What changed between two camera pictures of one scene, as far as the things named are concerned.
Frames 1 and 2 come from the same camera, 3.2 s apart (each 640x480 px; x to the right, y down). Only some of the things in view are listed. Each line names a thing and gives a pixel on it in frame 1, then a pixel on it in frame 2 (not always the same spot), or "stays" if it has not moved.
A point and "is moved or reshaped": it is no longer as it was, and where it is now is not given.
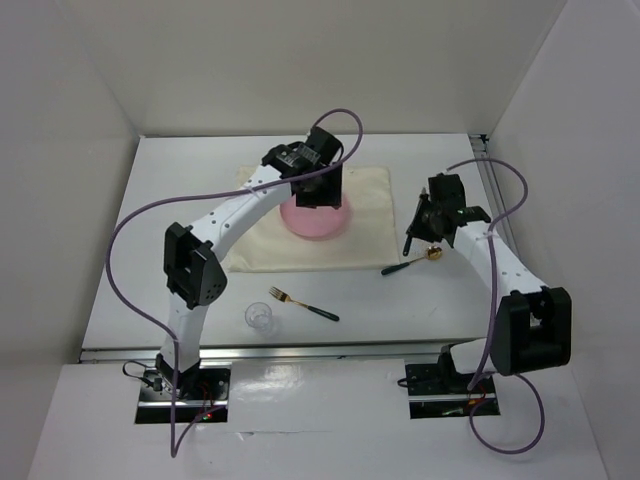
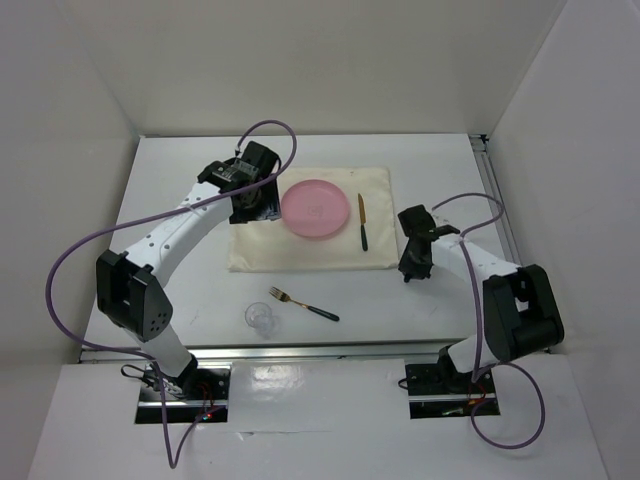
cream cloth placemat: (369, 238) stays
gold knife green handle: (407, 245) is moved or reshaped
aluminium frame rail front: (272, 352) stays
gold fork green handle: (286, 298) stays
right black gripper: (416, 229) -> (405, 266)
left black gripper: (330, 195) -> (268, 209)
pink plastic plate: (317, 224) stays
